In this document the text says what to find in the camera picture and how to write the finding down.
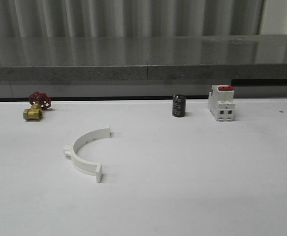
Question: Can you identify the grey stone counter ledge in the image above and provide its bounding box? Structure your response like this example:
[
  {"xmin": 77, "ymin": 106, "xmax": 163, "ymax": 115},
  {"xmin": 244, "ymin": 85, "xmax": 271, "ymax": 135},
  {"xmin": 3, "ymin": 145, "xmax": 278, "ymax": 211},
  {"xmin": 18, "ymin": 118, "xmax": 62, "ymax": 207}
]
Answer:
[{"xmin": 0, "ymin": 35, "xmax": 287, "ymax": 86}]

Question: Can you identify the white half pipe clamp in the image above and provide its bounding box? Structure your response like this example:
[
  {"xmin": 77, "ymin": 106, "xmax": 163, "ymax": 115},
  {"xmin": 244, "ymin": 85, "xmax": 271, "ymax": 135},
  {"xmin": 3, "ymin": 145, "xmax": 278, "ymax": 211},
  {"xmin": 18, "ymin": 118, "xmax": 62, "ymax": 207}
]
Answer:
[{"xmin": 64, "ymin": 126, "xmax": 110, "ymax": 183}]

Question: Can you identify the brass valve red handwheel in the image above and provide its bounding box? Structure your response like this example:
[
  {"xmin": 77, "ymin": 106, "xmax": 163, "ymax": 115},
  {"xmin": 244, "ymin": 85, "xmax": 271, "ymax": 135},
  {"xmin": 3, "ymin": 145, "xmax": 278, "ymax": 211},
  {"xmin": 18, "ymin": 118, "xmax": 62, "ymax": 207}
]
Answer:
[{"xmin": 23, "ymin": 91, "xmax": 51, "ymax": 120}]

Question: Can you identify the white circuit breaker red switch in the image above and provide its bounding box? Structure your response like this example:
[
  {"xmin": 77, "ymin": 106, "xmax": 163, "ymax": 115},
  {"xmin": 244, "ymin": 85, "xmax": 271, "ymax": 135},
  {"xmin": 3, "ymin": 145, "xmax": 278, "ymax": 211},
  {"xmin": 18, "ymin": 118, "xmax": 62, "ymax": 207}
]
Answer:
[{"xmin": 208, "ymin": 85, "xmax": 235, "ymax": 121}]

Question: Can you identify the black cylindrical capacitor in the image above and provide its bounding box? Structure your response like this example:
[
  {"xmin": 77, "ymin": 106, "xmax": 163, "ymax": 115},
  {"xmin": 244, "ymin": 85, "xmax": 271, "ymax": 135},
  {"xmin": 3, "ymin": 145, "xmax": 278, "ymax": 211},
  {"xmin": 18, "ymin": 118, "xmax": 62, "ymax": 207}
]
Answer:
[{"xmin": 172, "ymin": 94, "xmax": 186, "ymax": 118}]

